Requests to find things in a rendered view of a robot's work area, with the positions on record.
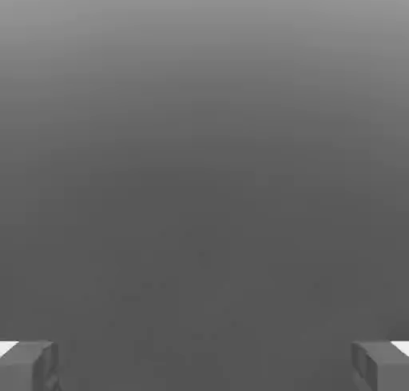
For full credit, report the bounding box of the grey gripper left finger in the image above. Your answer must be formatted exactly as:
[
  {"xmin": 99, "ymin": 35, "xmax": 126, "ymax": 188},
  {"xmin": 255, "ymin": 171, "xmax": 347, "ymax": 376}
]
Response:
[{"xmin": 0, "ymin": 339, "xmax": 61, "ymax": 391}]

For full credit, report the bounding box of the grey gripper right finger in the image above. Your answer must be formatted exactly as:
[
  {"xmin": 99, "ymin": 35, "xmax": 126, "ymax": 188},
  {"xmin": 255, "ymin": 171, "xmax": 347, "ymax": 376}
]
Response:
[{"xmin": 350, "ymin": 339, "xmax": 409, "ymax": 391}]

